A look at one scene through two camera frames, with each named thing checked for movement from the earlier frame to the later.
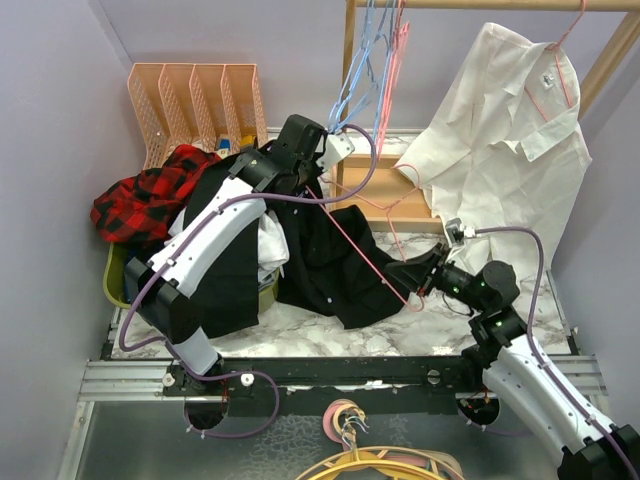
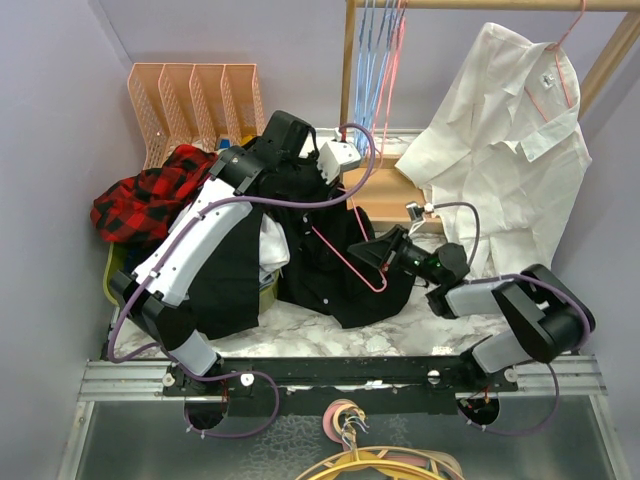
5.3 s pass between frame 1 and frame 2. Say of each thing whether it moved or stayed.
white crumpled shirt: stayed
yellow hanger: stayed
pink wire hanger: moved
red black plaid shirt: stayed
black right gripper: moved
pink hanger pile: stayed
